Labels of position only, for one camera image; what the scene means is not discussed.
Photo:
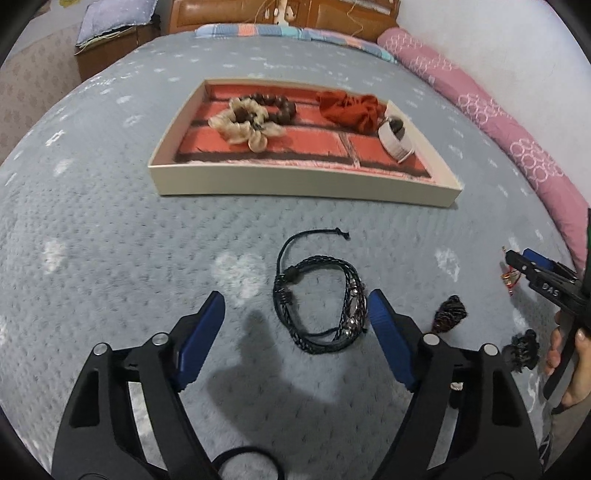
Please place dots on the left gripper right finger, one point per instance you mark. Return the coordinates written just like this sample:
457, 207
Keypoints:
466, 419

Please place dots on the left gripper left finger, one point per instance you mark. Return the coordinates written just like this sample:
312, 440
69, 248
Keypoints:
98, 437

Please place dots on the black scrunchie with charm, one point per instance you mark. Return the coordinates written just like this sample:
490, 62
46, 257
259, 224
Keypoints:
522, 352

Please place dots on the cream flower scrunchie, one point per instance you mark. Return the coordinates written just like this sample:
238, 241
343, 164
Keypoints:
247, 122

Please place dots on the beige jewelry tray red lining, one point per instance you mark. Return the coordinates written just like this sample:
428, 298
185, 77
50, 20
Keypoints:
316, 158

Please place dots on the person right hand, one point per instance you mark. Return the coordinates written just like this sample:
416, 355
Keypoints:
580, 384

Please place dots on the pink rolled quilt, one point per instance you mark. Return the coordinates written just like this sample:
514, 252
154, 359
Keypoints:
565, 204

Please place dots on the grey patterned bedspread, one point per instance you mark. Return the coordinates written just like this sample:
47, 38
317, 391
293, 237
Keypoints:
91, 253

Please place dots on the orange red scrunchie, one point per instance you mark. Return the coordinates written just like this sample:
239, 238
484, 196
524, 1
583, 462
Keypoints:
359, 113

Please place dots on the wooden leather headboard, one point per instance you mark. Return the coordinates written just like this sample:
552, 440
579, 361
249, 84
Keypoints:
353, 17

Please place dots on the right plaid pillow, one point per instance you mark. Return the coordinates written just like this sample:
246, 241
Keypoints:
336, 38

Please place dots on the plaid pillow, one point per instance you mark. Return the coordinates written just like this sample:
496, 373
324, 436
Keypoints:
336, 38
226, 30

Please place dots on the wooden nightstand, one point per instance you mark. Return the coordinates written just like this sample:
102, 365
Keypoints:
95, 56

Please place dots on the left plaid pillow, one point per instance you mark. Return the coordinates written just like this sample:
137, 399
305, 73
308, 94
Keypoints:
226, 30

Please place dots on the lavender dotted cushion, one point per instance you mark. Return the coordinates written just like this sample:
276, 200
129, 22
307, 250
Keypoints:
106, 16

